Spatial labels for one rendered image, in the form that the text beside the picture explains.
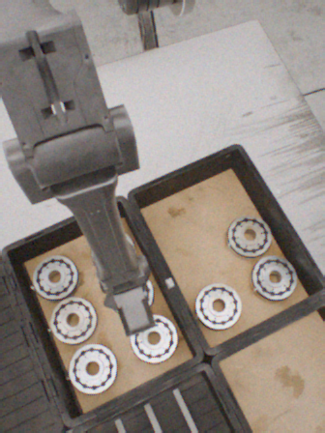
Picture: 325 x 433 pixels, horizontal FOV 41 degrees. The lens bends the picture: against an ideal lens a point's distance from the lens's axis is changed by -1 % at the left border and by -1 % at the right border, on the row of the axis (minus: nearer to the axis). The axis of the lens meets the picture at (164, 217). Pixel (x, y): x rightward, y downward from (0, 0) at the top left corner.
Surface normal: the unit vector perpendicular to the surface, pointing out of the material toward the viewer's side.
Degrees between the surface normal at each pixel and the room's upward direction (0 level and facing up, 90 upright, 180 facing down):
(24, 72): 47
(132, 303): 8
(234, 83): 0
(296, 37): 0
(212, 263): 0
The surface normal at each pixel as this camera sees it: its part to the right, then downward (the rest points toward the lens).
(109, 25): 0.00, -0.35
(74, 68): 0.26, 0.40
